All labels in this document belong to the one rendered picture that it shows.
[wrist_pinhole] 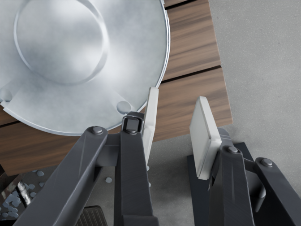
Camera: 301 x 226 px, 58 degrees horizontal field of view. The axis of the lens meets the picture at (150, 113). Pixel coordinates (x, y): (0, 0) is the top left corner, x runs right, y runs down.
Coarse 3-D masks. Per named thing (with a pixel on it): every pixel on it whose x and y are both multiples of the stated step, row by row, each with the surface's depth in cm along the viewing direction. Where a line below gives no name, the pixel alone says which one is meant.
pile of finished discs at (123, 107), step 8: (168, 24) 35; (168, 32) 36; (168, 40) 36; (168, 48) 37; (160, 80) 39; (0, 88) 41; (0, 96) 42; (8, 96) 42; (120, 104) 41; (128, 104) 41; (120, 112) 42; (128, 112) 42
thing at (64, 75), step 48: (0, 0) 35; (48, 0) 34; (96, 0) 35; (144, 0) 34; (0, 48) 38; (48, 48) 37; (96, 48) 37; (144, 48) 37; (48, 96) 40; (96, 96) 40; (144, 96) 40
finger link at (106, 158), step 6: (132, 114) 18; (138, 114) 19; (108, 138) 15; (114, 138) 15; (108, 144) 15; (114, 144) 15; (102, 150) 15; (108, 150) 15; (114, 150) 15; (102, 156) 15; (108, 156) 15; (114, 156) 15; (96, 162) 15; (102, 162) 15; (108, 162) 15; (114, 162) 15
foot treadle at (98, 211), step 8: (88, 208) 75; (96, 208) 75; (80, 216) 77; (88, 216) 76; (96, 216) 76; (0, 224) 83; (8, 224) 82; (80, 224) 78; (88, 224) 78; (96, 224) 77; (104, 224) 77
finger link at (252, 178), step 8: (224, 136) 18; (224, 144) 17; (232, 144) 17; (216, 160) 16; (248, 160) 16; (216, 168) 16; (248, 168) 15; (248, 176) 15; (256, 176) 15; (248, 184) 15; (256, 184) 15; (256, 192) 15; (264, 192) 15
